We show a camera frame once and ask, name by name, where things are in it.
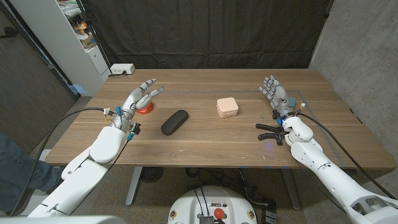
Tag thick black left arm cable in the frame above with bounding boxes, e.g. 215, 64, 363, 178
9, 106, 109, 216

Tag black door handle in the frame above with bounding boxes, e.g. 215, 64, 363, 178
0, 26, 19, 39

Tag cardboard box on shelf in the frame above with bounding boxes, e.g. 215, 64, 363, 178
79, 32, 97, 49

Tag round black floor fan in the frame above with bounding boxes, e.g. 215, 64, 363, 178
140, 167, 164, 184

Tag white robot torso base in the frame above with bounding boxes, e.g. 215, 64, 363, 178
167, 185, 258, 224

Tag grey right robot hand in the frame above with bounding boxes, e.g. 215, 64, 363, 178
259, 73, 296, 118

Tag white power strip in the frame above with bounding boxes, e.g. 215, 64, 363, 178
109, 63, 136, 75

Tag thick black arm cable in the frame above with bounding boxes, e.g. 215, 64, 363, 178
297, 111, 398, 200
9, 106, 109, 216

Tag white shelf cabinet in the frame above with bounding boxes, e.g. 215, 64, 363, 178
9, 0, 112, 97

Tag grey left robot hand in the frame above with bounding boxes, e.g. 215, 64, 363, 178
113, 78, 165, 133

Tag grey table leg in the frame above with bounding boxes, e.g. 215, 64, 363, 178
125, 166, 143, 207
280, 167, 301, 211

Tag black glasses case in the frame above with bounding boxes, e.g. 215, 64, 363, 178
160, 109, 190, 136

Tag red tape roll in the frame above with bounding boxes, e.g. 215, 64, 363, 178
136, 101, 155, 115

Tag black forked plastic tool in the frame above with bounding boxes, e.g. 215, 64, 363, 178
255, 123, 284, 146

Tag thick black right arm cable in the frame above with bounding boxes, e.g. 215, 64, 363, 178
297, 111, 398, 200

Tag orange toy figure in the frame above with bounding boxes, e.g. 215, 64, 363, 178
74, 21, 88, 35

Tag person leg in jeans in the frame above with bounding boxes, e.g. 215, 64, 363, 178
0, 133, 63, 212

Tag black curtain backdrop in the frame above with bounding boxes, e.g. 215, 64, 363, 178
80, 0, 335, 70

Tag tangled black floor cables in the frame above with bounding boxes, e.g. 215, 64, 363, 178
186, 167, 271, 206

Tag pink jewelry box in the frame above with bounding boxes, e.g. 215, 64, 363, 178
216, 96, 239, 119

